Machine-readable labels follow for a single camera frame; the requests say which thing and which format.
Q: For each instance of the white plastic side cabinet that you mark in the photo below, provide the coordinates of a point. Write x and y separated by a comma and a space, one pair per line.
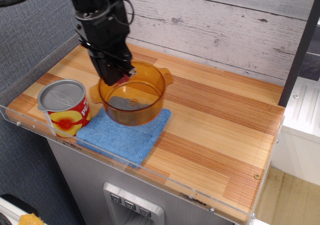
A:
297, 148

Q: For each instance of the red yellow peach can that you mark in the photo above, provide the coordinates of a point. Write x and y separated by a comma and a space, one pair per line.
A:
65, 107

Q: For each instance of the toy fridge dispenser panel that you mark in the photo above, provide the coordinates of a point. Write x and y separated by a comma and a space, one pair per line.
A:
132, 206

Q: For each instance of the clear acrylic table guard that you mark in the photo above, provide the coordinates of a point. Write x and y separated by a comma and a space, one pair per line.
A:
202, 165

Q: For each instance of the black right frame post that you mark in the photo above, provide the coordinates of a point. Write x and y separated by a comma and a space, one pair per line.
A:
303, 46

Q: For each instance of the yellow black object bottom left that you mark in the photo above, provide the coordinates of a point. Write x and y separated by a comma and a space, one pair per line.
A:
12, 208

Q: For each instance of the orange transparent plastic pot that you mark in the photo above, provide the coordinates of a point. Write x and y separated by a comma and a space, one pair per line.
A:
136, 100

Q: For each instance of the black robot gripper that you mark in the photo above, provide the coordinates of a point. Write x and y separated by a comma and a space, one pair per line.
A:
104, 33

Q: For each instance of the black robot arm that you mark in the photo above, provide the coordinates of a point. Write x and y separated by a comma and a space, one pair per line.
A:
90, 6

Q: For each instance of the blue microfiber cloth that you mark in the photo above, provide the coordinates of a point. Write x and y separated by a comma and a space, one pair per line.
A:
127, 144

